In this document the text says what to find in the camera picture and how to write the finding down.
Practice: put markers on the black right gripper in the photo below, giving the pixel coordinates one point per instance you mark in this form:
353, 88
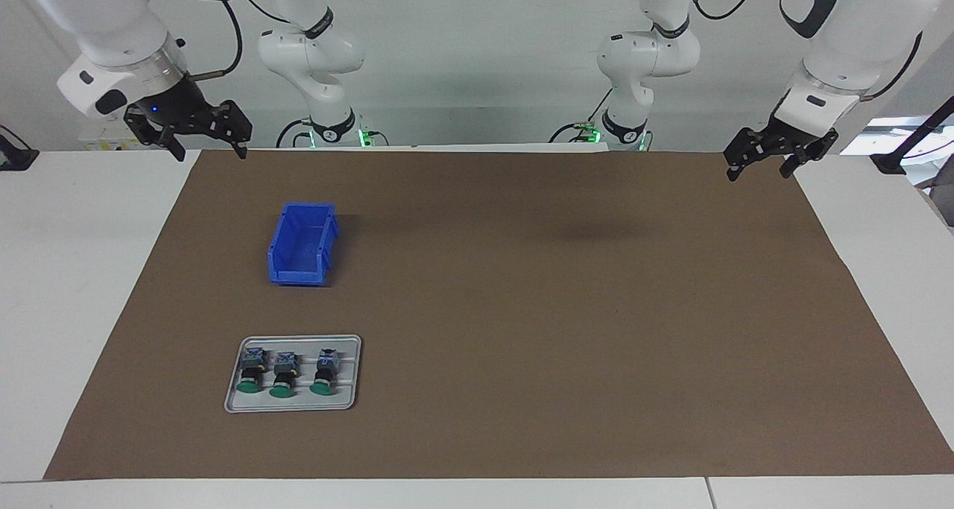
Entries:
179, 106

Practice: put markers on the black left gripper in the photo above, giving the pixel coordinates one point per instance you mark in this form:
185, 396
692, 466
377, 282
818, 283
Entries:
801, 136

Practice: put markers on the green push button switch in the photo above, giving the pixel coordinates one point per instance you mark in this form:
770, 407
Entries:
284, 375
252, 371
325, 371

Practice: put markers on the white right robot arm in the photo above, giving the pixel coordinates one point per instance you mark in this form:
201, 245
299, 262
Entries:
119, 24

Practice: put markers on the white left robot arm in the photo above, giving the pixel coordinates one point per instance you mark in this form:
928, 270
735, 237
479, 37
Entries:
850, 39

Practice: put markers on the white power box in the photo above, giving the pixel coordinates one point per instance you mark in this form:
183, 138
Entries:
100, 142

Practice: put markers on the blue plastic bin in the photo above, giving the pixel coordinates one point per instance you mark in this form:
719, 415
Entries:
302, 259

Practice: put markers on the grey metal tray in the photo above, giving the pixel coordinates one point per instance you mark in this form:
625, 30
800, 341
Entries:
298, 403

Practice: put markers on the brown table mat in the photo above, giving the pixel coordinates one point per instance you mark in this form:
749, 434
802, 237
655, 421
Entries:
522, 345

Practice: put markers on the black camera stand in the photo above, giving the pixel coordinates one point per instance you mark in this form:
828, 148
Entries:
891, 162

